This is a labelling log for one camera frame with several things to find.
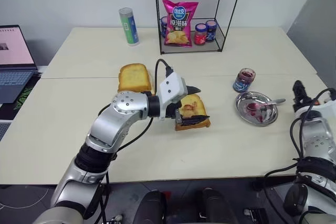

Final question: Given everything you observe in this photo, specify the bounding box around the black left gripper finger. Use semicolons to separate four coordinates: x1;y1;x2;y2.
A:
186;84;202;95
176;109;211;127

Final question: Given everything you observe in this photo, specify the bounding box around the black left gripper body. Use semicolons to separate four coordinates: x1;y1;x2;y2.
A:
159;99;183;121

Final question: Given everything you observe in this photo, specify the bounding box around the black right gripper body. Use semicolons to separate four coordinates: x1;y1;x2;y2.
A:
292;95;316;111

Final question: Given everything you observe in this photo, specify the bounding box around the toast slice with jam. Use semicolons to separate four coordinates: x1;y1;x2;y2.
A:
174;93;212;132

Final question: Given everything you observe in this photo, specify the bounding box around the plain toast slice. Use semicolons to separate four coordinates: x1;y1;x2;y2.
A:
117;63;155;96

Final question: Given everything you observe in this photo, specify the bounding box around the open blueberry jam jar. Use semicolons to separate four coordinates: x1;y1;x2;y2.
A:
232;68;256;93

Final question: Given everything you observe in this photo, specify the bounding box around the red jam jar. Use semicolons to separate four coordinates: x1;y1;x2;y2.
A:
194;23;208;46

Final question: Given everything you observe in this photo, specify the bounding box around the blue lidded jam jar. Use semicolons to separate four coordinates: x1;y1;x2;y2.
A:
205;19;218;44
160;16;169;39

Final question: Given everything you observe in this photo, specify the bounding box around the steel spoon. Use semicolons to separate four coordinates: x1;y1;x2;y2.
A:
246;98;287;112

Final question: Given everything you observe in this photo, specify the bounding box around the round steel plate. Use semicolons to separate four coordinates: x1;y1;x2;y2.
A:
235;91;279;128

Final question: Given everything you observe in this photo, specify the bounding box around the pink potato chip bag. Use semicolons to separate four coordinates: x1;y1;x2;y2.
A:
162;0;199;49

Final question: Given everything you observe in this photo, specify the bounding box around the dark rounded shape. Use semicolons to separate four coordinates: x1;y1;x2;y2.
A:
201;187;232;224
135;189;167;224

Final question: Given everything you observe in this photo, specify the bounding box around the green blue cylindrical can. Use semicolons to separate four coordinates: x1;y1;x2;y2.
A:
118;7;140;47

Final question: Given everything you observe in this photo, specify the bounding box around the black green desk mat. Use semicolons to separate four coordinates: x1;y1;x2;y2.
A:
0;73;43;123

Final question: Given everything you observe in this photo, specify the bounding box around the open laptop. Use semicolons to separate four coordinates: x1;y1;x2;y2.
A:
0;24;40;104

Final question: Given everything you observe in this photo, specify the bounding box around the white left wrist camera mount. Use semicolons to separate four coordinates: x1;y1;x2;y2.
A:
158;73;188;105

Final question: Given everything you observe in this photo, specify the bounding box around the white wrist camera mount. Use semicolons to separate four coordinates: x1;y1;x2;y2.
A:
292;100;336;120
158;73;188;105

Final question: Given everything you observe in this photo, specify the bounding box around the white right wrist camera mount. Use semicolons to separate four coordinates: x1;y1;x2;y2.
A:
292;100;336;120

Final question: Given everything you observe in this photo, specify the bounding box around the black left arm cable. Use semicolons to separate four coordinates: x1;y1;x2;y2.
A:
98;58;174;162

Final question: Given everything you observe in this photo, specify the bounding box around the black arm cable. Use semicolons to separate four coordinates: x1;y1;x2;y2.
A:
98;58;174;162
263;88;334;224

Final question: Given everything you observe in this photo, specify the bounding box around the black wire frame rack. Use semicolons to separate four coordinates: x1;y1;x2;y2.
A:
153;0;247;55

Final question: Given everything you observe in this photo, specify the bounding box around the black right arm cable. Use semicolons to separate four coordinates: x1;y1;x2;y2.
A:
263;88;334;224

